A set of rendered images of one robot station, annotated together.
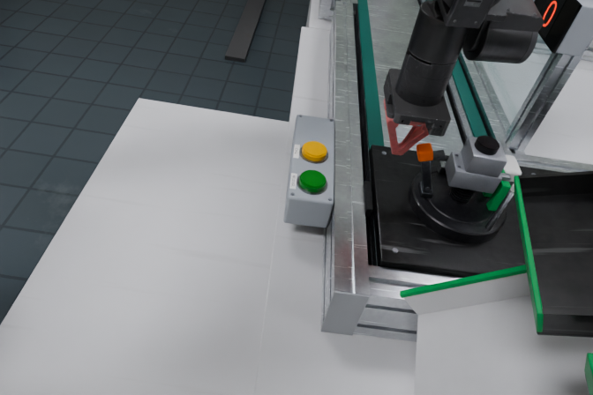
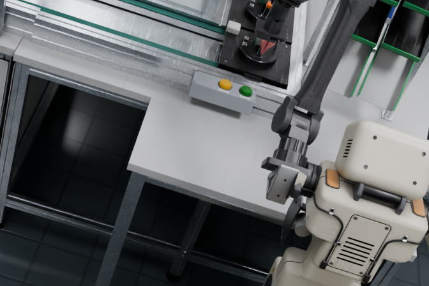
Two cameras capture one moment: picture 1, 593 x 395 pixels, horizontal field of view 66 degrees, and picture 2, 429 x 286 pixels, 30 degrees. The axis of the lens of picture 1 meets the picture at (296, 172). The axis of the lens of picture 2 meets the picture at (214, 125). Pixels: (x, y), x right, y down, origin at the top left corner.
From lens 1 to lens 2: 238 cm
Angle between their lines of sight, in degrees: 67
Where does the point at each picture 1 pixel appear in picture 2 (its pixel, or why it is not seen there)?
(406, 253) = (283, 77)
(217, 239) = (246, 145)
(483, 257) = (282, 58)
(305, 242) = (246, 117)
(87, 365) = not seen: hidden behind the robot
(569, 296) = (368, 39)
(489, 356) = (340, 69)
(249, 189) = (212, 127)
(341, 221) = (267, 90)
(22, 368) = not seen: hidden behind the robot
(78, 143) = not seen: outside the picture
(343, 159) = (227, 76)
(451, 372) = (339, 81)
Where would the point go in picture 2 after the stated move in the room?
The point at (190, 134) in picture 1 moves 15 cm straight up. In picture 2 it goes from (167, 143) to (180, 106)
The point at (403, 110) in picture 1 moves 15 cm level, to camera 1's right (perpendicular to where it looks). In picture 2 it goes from (283, 37) to (288, 13)
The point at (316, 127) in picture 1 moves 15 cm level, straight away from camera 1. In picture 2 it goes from (203, 78) to (159, 61)
